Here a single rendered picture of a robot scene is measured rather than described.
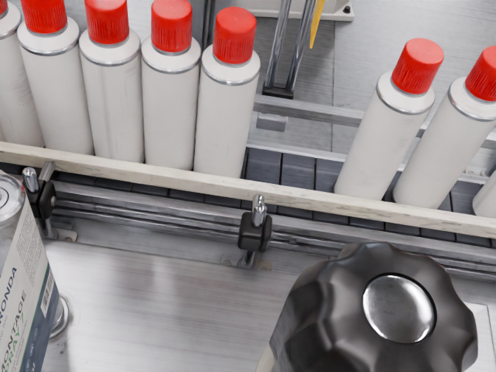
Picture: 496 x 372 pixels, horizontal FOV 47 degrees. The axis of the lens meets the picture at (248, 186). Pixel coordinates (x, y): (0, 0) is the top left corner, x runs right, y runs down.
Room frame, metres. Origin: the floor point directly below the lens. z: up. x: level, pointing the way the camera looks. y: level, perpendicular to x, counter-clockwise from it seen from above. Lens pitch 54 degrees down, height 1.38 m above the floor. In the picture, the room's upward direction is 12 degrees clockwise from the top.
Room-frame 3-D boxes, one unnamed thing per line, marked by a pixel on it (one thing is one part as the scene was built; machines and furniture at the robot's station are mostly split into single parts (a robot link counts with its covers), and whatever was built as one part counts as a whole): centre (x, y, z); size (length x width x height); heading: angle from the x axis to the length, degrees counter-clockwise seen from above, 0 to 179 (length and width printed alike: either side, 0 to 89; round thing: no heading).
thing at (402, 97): (0.38, -0.12, 0.98); 0.05 x 0.05 x 0.20
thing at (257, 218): (0.30, -0.02, 0.89); 0.03 x 0.03 x 0.12; 3
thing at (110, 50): (0.37, 0.14, 0.98); 0.05 x 0.05 x 0.20
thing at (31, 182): (0.30, 0.19, 0.89); 0.06 x 0.03 x 0.12; 3
